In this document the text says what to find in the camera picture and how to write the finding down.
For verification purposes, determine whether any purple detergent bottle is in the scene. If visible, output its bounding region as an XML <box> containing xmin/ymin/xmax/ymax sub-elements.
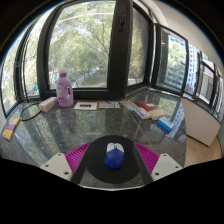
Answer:
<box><xmin>55</xmin><ymin>68</ymin><xmax>75</xmax><ymax>108</ymax></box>

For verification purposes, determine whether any round black mouse pad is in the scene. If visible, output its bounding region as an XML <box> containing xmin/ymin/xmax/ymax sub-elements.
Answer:
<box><xmin>85</xmin><ymin>134</ymin><xmax>141</xmax><ymax>184</ymax></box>

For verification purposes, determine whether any red book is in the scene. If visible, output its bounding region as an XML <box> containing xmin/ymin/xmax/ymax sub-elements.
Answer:
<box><xmin>137</xmin><ymin>100</ymin><xmax>158</xmax><ymax>112</ymax></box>

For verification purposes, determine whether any blue and white computer mouse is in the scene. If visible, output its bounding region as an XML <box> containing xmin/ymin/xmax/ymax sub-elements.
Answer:
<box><xmin>104</xmin><ymin>142</ymin><xmax>126</xmax><ymax>170</ymax></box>

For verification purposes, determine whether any orange-edged flat booklet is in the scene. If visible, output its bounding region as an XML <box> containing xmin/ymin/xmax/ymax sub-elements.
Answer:
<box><xmin>73</xmin><ymin>101</ymin><xmax>100</xmax><ymax>111</ymax></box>

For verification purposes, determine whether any light blue small packet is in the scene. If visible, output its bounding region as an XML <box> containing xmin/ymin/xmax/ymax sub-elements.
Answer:
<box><xmin>126</xmin><ymin>100</ymin><xmax>139</xmax><ymax>112</ymax></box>

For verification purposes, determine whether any yellow and purple book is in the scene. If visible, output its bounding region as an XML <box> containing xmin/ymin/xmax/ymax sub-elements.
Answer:
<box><xmin>2</xmin><ymin>117</ymin><xmax>22</xmax><ymax>141</ymax></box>

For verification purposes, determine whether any orange and white carton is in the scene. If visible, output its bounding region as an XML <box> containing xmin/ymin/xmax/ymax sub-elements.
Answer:
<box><xmin>38</xmin><ymin>96</ymin><xmax>59</xmax><ymax>113</ymax></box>

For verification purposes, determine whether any black wire rack stand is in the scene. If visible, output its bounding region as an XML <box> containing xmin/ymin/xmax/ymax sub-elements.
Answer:
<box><xmin>19</xmin><ymin>101</ymin><xmax>43</xmax><ymax>122</ymax></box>

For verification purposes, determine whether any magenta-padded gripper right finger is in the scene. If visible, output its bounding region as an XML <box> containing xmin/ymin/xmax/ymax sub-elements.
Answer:
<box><xmin>132</xmin><ymin>142</ymin><xmax>185</xmax><ymax>186</ymax></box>

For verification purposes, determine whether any blue and white box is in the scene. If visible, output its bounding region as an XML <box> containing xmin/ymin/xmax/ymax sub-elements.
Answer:
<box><xmin>157</xmin><ymin>116</ymin><xmax>175</xmax><ymax>133</ymax></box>

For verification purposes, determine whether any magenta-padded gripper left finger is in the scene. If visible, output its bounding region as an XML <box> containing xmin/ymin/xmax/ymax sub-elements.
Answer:
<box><xmin>39</xmin><ymin>142</ymin><xmax>94</xmax><ymax>185</ymax></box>

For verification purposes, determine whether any beige flat box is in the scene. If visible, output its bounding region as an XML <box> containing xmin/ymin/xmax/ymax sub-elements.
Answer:
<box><xmin>148</xmin><ymin>108</ymin><xmax>169</xmax><ymax>121</ymax></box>

